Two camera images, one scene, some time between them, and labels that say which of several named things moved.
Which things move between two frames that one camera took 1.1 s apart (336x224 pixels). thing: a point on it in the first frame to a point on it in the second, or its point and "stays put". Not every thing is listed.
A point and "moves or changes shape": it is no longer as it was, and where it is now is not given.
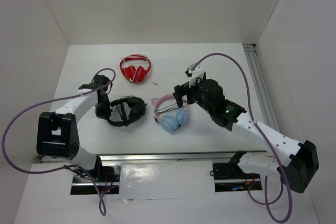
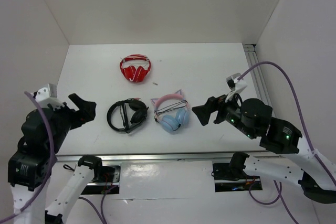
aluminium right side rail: [250, 51] stays put
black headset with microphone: [131, 108] moves or changes shape
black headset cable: [119, 104] to [124, 112]
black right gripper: [184, 89] to [202, 112]
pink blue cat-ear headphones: [169, 114] stays put
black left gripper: [102, 114] to [87, 110]
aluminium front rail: [219, 157] stays put
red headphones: [131, 73] stays put
